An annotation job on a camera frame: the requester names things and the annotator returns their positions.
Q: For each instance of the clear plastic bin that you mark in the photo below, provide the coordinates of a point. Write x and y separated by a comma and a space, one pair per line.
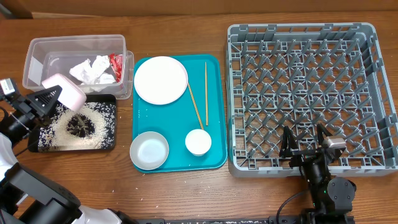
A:
48, 56

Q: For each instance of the pile of rice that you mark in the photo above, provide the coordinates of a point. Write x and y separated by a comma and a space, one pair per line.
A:
99, 124

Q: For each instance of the large white plate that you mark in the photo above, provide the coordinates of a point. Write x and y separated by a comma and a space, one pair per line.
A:
161, 80

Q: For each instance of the grey dishwasher rack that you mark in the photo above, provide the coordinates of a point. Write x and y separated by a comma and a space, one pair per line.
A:
302, 75

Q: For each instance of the left wooden chopstick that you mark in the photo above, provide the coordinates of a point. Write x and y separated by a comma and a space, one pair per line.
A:
195, 106

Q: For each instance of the teal serving tray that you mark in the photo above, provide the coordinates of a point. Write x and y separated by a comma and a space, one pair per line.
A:
175, 120

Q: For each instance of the grey-white bowl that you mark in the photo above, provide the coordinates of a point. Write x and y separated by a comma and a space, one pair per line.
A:
149, 150

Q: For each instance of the white cup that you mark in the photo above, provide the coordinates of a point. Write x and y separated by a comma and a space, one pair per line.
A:
198, 142

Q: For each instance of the pink bowl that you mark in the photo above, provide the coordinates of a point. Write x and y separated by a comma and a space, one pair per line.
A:
71, 95

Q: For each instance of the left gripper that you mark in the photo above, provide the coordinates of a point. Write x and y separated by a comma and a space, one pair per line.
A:
25, 106

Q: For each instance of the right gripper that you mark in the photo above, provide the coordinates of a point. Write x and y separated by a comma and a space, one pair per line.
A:
288, 144

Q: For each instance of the black tray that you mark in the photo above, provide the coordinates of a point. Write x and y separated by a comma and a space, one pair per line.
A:
110, 99

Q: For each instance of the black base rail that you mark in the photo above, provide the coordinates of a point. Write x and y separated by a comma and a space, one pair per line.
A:
270, 220

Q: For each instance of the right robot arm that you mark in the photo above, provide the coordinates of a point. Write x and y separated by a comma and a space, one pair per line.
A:
332, 197

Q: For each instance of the red wrapper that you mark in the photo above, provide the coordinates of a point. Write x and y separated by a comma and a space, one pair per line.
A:
116, 67

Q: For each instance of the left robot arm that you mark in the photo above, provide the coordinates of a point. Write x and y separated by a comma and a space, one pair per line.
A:
27, 196

